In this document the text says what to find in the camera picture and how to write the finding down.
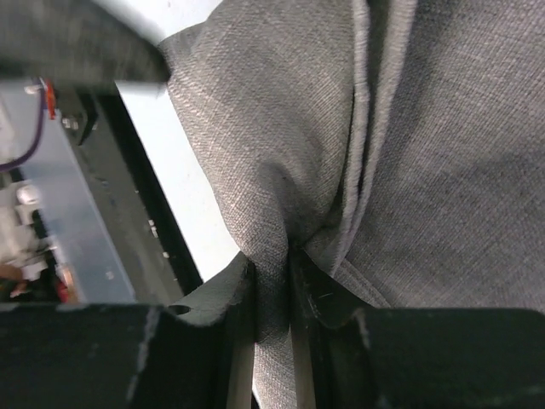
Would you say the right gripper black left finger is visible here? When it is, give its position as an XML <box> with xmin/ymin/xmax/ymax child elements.
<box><xmin>1</xmin><ymin>255</ymin><xmax>255</xmax><ymax>408</ymax></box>

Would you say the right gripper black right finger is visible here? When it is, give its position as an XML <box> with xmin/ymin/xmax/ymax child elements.
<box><xmin>289</xmin><ymin>250</ymin><xmax>544</xmax><ymax>408</ymax></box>

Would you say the grey cloth napkin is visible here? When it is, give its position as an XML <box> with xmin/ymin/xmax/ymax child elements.
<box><xmin>0</xmin><ymin>0</ymin><xmax>545</xmax><ymax>409</ymax></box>

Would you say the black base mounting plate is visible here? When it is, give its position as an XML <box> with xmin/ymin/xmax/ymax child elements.
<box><xmin>57</xmin><ymin>89</ymin><xmax>203</xmax><ymax>304</ymax></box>

